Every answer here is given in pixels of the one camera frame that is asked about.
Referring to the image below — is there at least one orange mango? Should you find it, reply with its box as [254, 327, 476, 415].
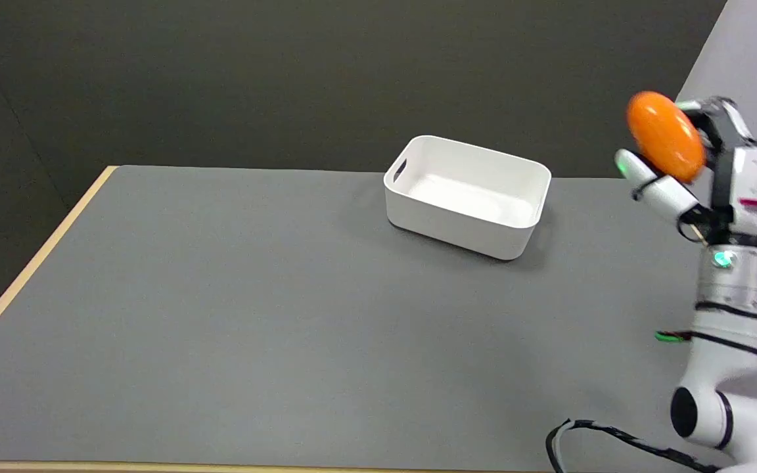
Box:
[626, 91, 706, 184]

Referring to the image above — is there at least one white plastic box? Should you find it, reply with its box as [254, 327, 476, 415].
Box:
[384, 135, 552, 261]

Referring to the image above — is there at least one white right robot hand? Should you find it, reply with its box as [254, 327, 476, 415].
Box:
[615, 97, 757, 248]

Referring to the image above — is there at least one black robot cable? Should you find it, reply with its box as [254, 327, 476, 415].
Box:
[545, 419, 724, 473]

